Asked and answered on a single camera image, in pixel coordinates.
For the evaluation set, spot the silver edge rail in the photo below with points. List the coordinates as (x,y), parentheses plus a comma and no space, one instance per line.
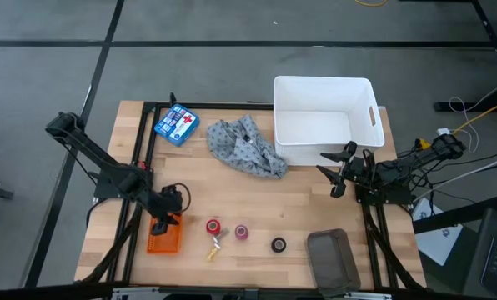
(136,293)

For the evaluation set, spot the blue first aid kit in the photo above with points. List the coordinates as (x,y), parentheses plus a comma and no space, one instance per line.
(177,125)

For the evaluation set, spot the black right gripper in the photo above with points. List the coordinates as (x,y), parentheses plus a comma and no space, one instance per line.
(357,168)

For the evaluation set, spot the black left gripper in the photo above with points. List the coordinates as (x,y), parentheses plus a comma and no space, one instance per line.
(167,202)

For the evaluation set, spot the orange plastic basket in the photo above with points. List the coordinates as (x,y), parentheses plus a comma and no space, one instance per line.
(169,243)

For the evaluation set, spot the black bandage roll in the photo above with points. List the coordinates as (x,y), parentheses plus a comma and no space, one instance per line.
(278,244)

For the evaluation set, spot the white box with logo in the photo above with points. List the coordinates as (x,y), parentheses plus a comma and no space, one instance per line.
(436,246)

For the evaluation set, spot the black floor stand bar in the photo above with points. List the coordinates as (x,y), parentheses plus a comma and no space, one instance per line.
(461,106)

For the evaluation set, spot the black desk leg bar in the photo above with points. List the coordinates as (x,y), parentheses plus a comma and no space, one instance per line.
(461,214)

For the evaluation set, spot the white power adapter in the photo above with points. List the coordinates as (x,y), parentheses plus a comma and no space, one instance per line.
(443,131)

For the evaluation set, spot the yellow plug connector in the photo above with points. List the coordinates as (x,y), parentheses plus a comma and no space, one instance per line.
(422,144)

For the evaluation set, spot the grey translucent plastic tray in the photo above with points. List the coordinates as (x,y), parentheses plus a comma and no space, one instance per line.
(332,260)

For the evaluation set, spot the white plastic bin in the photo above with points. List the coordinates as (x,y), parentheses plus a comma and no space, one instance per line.
(315,125)

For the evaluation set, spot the small gold metal item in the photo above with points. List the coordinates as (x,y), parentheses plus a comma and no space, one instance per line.
(212,253)

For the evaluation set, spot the grey patterned cloth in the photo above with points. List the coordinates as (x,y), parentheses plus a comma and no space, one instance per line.
(244,148)

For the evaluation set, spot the pink bandage roll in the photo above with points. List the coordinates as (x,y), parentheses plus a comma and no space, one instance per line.
(241,232)

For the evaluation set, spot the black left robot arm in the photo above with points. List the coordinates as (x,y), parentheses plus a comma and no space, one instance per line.
(106,160)

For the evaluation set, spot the red bandage roll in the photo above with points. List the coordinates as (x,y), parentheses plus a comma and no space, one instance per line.
(213,227)

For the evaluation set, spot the black aluminium table frame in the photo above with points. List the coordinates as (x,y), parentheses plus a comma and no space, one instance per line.
(127,266)

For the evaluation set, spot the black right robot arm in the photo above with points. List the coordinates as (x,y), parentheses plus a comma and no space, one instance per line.
(398,171)

